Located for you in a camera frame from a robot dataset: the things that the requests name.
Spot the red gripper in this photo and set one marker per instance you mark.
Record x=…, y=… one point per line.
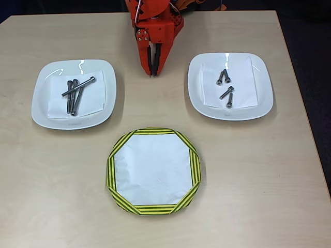
x=157, y=31

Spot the white square ceramic plate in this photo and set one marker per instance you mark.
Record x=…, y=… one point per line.
x=263, y=85
x=41, y=103

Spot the yellow green striped paper plate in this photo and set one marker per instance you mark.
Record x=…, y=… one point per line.
x=195, y=168

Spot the long steel socket bolt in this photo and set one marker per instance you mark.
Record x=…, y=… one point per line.
x=73, y=101
x=69, y=103
x=78, y=99
x=82, y=84

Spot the red printed robot arm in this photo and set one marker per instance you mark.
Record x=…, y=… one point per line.
x=152, y=7

